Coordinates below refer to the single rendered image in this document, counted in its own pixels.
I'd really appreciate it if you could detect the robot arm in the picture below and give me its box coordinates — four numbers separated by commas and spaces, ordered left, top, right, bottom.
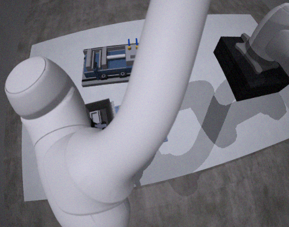
5, 0, 289, 227

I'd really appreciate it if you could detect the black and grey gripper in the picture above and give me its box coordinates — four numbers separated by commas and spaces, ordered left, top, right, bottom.
91, 119, 107, 129

